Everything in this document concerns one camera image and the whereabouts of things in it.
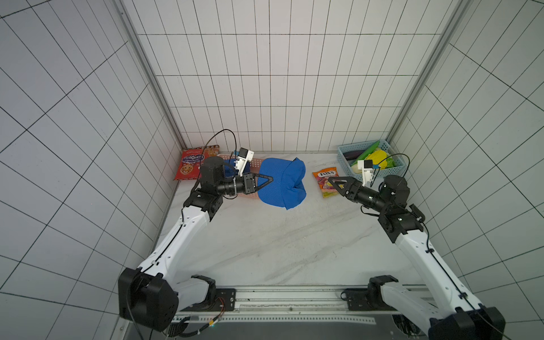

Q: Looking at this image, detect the light blue plastic basket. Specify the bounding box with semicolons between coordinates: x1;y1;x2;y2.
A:
337;140;408;180

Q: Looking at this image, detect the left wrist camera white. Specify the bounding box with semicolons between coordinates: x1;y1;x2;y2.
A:
235;147;254;176

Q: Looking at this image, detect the red cookie snack bag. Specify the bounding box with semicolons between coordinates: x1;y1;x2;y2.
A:
174;145;220;181

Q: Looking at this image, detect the blue baseball cap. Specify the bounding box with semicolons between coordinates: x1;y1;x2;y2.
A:
257;158;307;210

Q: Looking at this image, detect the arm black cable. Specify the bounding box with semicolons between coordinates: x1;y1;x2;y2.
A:
125;128;238;340
371;152;511;340

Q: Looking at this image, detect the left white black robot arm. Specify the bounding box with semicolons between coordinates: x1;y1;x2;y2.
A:
118;150;281;332

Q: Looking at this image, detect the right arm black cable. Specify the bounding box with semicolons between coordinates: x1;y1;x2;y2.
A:
371;152;511;340

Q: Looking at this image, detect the orange Fox's candy bag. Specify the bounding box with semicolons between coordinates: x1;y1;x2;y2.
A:
313;167;339;198

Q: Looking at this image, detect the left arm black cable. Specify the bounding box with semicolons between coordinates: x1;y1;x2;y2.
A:
125;128;238;340

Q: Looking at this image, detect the yellow toy cabbage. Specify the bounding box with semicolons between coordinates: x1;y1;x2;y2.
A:
351;148;396;174

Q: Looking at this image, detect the aluminium mounting rail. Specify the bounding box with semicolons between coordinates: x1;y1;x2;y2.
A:
118;284;451;326

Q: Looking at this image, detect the purple toy eggplant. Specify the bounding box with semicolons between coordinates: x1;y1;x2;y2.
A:
343;150;364;161

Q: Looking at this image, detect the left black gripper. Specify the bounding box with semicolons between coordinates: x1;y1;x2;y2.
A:
218;172;273;195

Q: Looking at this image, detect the pink plastic basket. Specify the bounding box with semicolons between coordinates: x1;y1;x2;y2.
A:
219;154;263;201

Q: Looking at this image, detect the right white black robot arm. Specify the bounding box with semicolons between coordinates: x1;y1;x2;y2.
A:
328;175;506;339

